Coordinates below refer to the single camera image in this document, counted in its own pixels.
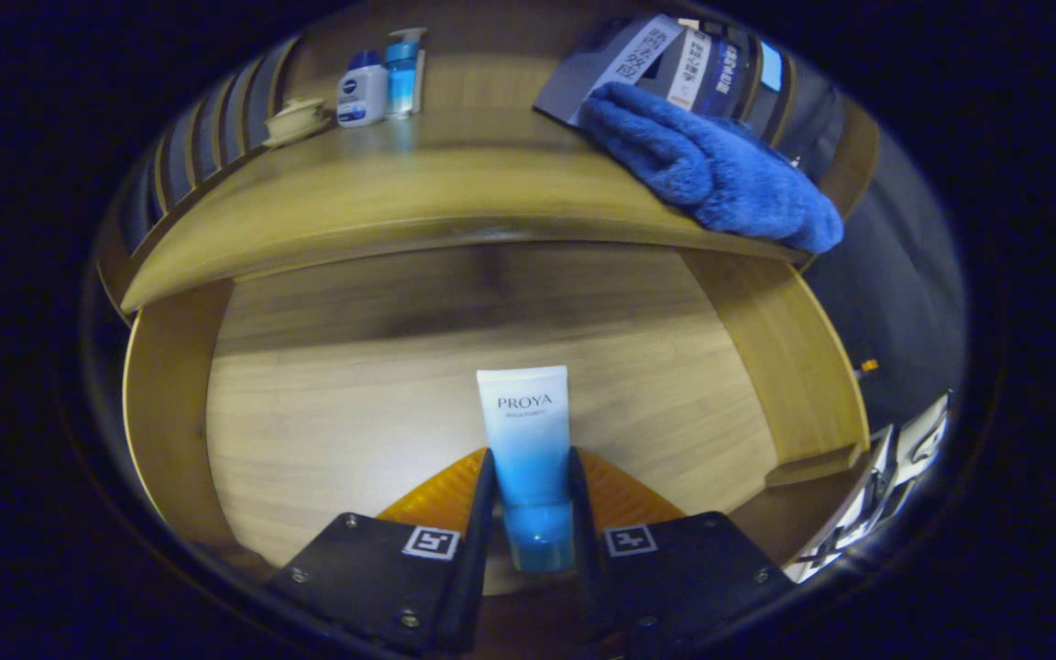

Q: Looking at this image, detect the grey book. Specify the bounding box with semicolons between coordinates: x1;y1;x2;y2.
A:
533;14;685;127

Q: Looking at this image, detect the wooden countertop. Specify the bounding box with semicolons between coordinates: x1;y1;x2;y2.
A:
120;50;809;314

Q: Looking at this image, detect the beige lidded teacup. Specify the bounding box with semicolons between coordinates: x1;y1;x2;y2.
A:
262;97;335;148

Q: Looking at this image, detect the blue folded towel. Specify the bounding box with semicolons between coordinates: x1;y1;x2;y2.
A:
577;82;845;255

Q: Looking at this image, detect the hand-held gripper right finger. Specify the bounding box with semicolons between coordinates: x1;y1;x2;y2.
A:
566;446;795;656

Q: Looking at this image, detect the blue pump bottle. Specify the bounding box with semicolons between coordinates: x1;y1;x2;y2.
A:
384;27;428;118

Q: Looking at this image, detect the white blue cosmetic tube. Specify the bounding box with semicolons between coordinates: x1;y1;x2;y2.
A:
476;365;577;574

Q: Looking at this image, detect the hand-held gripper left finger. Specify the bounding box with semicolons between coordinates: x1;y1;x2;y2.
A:
262;447;499;656

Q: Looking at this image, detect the dark blue book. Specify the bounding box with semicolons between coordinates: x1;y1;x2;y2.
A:
698;35;754;118

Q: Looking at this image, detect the white bottle blue cap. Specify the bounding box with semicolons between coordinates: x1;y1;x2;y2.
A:
336;49;390;128

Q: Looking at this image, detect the wooden drawer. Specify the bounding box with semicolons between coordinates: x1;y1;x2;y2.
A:
122;240;870;656

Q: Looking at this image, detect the wooden cabinet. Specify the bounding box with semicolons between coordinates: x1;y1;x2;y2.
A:
93;0;882;317

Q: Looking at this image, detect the white spine book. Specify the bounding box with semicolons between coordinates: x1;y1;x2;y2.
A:
665;27;712;111

